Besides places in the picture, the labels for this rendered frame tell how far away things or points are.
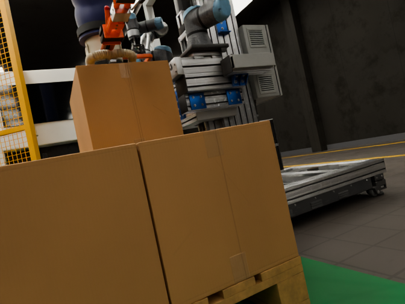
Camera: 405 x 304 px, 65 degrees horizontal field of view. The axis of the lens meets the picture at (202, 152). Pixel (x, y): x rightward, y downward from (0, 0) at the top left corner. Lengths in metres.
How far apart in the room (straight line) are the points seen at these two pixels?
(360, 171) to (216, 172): 1.45
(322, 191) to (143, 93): 1.12
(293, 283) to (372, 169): 1.38
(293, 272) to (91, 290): 0.54
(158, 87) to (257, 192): 0.76
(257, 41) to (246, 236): 1.51
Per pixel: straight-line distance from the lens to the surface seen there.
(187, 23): 1.82
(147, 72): 1.46
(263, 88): 2.06
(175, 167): 0.77
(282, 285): 0.97
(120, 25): 1.44
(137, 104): 1.41
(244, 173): 0.87
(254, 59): 1.73
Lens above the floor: 0.48
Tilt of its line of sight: 1 degrees up
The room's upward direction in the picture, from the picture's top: 12 degrees counter-clockwise
